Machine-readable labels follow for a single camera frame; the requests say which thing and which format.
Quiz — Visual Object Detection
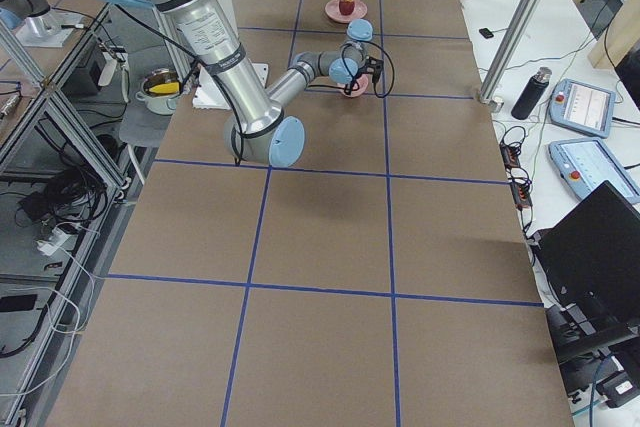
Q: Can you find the pink plate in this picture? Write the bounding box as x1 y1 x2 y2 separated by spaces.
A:
324 0 368 24

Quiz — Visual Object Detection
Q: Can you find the black laptop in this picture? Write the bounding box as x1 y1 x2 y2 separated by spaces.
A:
537 181 639 321

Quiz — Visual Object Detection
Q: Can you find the brown paper table cover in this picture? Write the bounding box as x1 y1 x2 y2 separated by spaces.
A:
47 0 572 426

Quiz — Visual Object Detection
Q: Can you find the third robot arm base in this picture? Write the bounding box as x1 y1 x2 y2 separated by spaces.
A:
1 0 71 48

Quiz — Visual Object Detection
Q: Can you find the near blue teach pendant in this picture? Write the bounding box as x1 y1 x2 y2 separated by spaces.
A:
548 138 639 205

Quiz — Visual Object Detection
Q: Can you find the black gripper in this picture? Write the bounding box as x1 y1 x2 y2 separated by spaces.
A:
345 64 363 86

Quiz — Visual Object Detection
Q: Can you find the pink bowl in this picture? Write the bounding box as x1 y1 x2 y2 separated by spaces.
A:
336 74 370 98

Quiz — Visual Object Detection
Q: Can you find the aluminium frame post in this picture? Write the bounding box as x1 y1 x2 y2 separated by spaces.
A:
477 0 541 104

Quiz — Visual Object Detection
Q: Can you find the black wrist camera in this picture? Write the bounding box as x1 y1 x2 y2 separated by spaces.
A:
363 56 384 84

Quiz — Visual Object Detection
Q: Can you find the white pot with yellow item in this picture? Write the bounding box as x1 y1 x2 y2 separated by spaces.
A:
135 68 182 116

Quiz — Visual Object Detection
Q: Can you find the red yellow apple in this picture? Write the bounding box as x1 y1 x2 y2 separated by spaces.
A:
338 0 356 17

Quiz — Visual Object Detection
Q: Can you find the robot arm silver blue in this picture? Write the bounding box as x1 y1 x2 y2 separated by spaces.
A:
104 0 383 167

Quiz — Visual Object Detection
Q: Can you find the far blue teach pendant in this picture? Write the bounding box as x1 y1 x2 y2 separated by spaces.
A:
548 79 616 139

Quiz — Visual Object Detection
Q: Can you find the black orange power strip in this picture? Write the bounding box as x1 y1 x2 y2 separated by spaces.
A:
499 142 533 211

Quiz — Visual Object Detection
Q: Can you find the black water bottle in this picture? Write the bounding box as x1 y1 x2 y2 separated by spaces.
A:
510 66 552 120

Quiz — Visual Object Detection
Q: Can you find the small black square device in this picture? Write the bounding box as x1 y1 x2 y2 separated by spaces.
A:
479 28 494 39

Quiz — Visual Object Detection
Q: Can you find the blue teach pendant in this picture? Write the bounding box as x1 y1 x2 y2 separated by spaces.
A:
548 138 639 205
548 79 616 139

